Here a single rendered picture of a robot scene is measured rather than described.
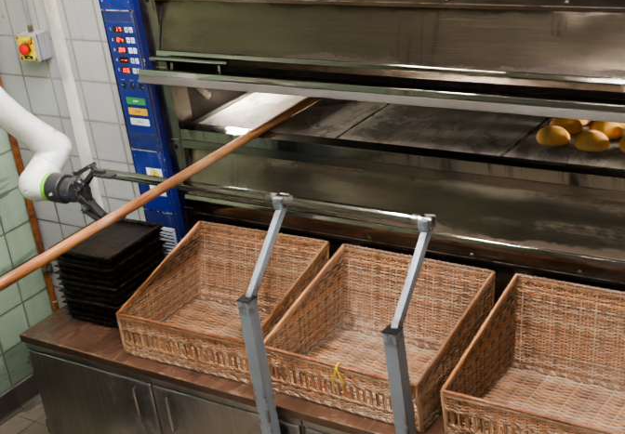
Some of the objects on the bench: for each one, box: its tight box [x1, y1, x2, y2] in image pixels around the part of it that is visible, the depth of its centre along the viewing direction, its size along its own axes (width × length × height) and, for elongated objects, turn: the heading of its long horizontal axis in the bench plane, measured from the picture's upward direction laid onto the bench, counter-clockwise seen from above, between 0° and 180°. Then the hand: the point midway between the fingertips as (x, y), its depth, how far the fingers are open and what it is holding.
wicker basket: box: [440, 273, 625, 434], centre depth 311 cm, size 49×56×28 cm
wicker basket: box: [115, 220, 329, 385], centre depth 380 cm, size 49×56×28 cm
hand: (115, 197), depth 345 cm, fingers open, 13 cm apart
